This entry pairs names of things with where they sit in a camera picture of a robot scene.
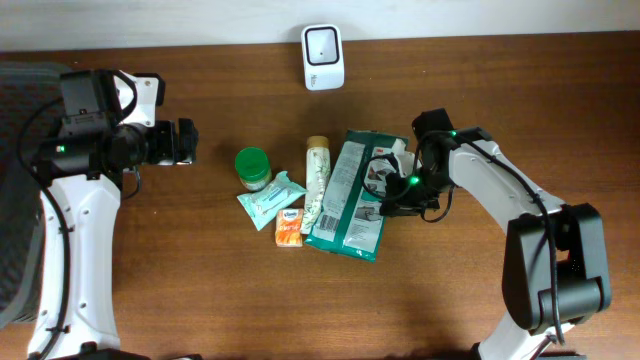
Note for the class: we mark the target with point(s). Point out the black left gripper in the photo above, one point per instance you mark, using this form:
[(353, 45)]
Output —
[(166, 153)]

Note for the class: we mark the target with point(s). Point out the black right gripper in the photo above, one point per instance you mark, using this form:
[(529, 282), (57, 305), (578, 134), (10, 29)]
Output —
[(407, 203)]

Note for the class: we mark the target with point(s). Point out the green glove package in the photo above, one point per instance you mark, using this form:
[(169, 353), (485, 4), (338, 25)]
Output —
[(350, 223)]

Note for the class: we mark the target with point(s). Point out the green lid jar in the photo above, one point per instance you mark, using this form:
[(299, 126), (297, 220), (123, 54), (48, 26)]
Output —
[(253, 168)]

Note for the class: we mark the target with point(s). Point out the mint wet wipes pack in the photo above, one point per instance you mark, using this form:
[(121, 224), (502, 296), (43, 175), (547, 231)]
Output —
[(263, 206)]

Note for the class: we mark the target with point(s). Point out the white tube with cork cap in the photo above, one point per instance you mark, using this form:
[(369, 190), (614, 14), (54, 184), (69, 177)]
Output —
[(318, 170)]

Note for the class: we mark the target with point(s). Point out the orange tissue pack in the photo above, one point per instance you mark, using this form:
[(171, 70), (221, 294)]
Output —
[(288, 228)]

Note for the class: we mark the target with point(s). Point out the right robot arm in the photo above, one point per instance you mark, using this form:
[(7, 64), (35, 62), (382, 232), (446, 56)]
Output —
[(555, 269)]

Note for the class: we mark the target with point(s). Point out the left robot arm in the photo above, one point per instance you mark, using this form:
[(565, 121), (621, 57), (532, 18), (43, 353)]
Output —
[(109, 128)]

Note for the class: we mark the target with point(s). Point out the white barcode scanner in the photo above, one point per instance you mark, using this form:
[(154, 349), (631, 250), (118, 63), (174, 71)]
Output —
[(323, 57)]

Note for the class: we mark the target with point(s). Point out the grey plastic basket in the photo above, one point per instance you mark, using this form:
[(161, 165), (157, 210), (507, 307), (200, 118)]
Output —
[(25, 86)]

